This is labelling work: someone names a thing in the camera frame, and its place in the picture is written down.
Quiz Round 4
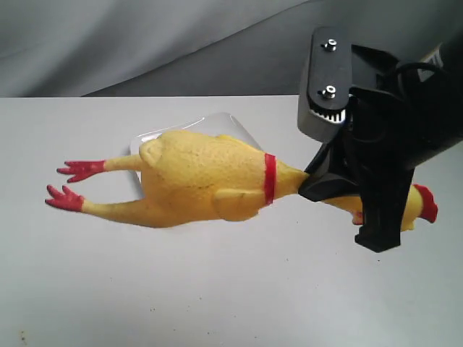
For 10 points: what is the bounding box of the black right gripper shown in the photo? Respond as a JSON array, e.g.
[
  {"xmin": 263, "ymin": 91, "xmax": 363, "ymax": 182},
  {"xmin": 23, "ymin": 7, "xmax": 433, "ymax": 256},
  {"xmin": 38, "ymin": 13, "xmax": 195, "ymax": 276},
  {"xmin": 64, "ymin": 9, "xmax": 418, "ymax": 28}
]
[{"xmin": 299, "ymin": 45, "xmax": 434, "ymax": 253}]

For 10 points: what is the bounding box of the yellow rubber chicken toy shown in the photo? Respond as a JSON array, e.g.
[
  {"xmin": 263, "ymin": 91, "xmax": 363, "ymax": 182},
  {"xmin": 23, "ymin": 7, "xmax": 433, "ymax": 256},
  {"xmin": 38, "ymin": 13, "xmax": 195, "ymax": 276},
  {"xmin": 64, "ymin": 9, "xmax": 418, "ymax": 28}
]
[{"xmin": 44, "ymin": 130, "xmax": 439, "ymax": 231}]

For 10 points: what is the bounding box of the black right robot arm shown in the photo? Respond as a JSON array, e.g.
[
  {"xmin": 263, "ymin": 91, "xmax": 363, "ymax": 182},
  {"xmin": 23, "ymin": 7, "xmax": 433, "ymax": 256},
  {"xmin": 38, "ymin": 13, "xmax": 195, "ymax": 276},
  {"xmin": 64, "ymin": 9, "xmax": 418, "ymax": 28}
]
[{"xmin": 297, "ymin": 27, "xmax": 462, "ymax": 252}]

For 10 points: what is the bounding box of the white square plate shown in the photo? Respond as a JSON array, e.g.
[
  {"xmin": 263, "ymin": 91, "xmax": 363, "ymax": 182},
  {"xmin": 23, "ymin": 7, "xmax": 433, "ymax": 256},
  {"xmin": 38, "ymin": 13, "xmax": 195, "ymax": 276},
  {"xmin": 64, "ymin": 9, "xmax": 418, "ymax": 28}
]
[{"xmin": 131, "ymin": 113, "xmax": 263, "ymax": 202}]

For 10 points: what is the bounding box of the grey backdrop cloth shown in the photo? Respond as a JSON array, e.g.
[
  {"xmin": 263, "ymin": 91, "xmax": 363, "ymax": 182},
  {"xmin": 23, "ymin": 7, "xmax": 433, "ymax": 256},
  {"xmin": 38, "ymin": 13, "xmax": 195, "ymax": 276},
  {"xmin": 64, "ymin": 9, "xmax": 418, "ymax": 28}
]
[{"xmin": 1, "ymin": 1, "xmax": 462, "ymax": 98}]

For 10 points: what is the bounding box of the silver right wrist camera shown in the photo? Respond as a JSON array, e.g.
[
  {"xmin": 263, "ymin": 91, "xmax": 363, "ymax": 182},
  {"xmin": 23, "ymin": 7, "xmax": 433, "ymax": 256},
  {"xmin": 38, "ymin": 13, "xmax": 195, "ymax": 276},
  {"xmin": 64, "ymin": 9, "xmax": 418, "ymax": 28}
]
[{"xmin": 297, "ymin": 26, "xmax": 352, "ymax": 143}]

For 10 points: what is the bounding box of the black right camera cable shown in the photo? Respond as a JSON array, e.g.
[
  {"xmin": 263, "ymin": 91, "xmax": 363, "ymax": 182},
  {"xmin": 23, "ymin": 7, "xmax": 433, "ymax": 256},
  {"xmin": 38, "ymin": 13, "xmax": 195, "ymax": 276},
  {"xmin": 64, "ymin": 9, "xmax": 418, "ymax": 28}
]
[{"xmin": 375, "ymin": 61, "xmax": 448, "ymax": 95}]

